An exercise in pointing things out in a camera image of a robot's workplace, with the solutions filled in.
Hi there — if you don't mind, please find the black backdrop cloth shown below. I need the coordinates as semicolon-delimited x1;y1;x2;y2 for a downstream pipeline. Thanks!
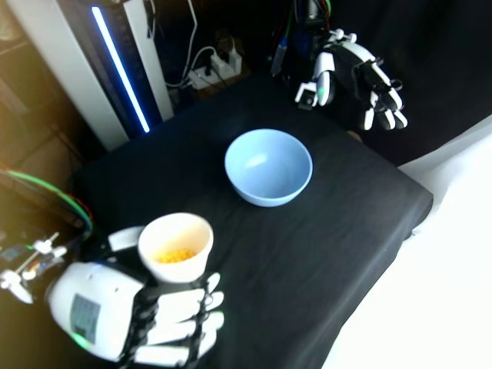
245;0;492;167

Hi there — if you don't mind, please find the blue white hanging cable plug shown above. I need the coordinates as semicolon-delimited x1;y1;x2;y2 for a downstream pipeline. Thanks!
270;35;290;77

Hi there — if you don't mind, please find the white power strip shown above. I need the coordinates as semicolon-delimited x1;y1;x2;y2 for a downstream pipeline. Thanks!
187;49;244;91

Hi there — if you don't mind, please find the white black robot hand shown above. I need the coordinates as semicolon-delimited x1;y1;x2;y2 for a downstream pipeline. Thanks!
312;38;409;132
44;225;226;367

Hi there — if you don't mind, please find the light blue bowl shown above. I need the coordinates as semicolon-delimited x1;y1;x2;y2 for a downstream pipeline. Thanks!
224;128;314;208

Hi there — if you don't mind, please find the black tablecloth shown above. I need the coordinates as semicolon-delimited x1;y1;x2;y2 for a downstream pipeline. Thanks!
72;72;434;369

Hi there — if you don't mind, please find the white power cable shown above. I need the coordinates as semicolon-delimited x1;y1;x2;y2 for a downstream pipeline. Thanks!
165;0;220;89

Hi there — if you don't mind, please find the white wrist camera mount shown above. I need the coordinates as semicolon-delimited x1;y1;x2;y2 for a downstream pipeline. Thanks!
294;81;321;114

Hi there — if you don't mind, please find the white paper cup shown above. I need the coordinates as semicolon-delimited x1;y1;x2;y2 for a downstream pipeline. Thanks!
137;212;214;286

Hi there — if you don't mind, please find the white column with blue light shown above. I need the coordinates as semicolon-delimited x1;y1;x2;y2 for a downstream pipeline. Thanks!
7;0;175;151

